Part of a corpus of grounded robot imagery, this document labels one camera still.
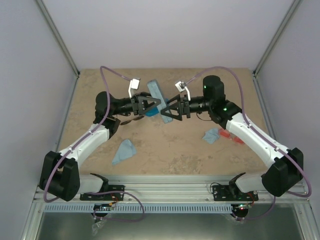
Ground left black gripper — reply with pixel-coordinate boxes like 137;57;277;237
111;91;162;116

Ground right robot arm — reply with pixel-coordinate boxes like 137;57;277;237
160;75;304;200

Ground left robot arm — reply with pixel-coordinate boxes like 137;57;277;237
39;91;162;203

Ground red translucent sunglasses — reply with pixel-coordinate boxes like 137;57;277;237
218;128;245;145

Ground aluminium frame post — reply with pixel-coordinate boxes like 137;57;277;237
252;0;303;78
34;0;80;78

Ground small circuit board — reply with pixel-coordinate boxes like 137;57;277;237
233;203;252;212
93;203;117;212

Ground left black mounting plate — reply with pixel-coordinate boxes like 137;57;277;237
79;185;125;202

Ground grey slotted cable duct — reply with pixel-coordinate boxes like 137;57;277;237
43;203;233;214

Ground right small circuit board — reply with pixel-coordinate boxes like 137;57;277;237
233;203;252;212

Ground blue hard glasses case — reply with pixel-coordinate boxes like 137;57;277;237
145;98;173;122

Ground left small circuit board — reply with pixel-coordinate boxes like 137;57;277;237
93;203;117;212

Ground black mounting plate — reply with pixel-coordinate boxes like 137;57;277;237
79;185;125;202
210;182;259;202

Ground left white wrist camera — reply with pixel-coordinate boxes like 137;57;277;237
128;78;141;98

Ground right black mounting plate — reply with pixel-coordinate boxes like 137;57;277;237
210;182;259;202

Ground brown tortoiseshell sunglasses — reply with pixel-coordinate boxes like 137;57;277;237
120;115;145;126

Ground left aluminium frame post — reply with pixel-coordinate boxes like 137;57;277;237
34;0;80;78

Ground light blue cleaning cloth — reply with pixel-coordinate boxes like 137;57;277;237
112;139;137;165

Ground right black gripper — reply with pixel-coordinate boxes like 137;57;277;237
161;93;213;121

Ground right aluminium frame post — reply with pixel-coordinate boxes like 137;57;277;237
252;0;303;78

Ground crumpled blue cleaning cloth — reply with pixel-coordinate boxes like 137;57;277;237
202;128;220;144

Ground grey-blue teal-lined glasses case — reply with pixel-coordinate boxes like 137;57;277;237
147;79;173;124

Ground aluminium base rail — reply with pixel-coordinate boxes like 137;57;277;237
32;174;311;204

